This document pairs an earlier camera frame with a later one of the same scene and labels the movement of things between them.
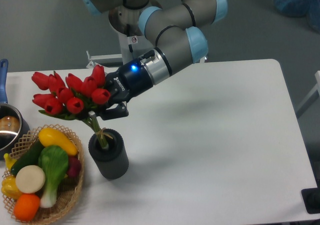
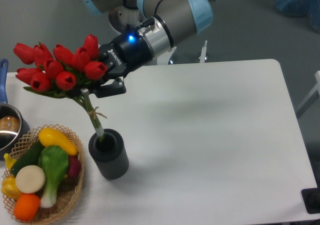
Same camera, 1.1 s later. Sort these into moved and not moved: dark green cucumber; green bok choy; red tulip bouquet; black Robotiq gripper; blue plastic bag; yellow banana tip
Moved: black Robotiq gripper; red tulip bouquet
Not moved: blue plastic bag; green bok choy; yellow banana tip; dark green cucumber
